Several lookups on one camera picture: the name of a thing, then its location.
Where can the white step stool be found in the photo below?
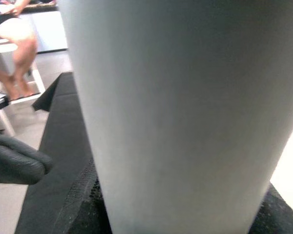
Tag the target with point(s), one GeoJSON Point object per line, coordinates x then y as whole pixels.
{"type": "Point", "coordinates": [0, 58]}

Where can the black tablecloth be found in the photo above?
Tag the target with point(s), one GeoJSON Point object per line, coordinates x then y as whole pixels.
{"type": "Point", "coordinates": [61, 126]}

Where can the white plastic table leg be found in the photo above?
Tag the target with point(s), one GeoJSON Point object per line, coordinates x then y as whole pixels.
{"type": "Point", "coordinates": [173, 109]}

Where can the white cabinet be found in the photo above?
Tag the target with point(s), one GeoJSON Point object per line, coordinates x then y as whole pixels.
{"type": "Point", "coordinates": [51, 31]}

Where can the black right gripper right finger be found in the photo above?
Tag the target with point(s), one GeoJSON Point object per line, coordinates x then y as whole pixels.
{"type": "Point", "coordinates": [278, 214]}

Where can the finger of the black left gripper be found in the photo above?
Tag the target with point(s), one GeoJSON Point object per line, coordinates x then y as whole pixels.
{"type": "Point", "coordinates": [17, 163]}

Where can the seated person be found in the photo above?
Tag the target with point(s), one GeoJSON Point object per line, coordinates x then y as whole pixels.
{"type": "Point", "coordinates": [22, 41]}

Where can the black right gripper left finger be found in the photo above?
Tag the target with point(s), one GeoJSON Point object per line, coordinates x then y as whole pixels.
{"type": "Point", "coordinates": [85, 209]}

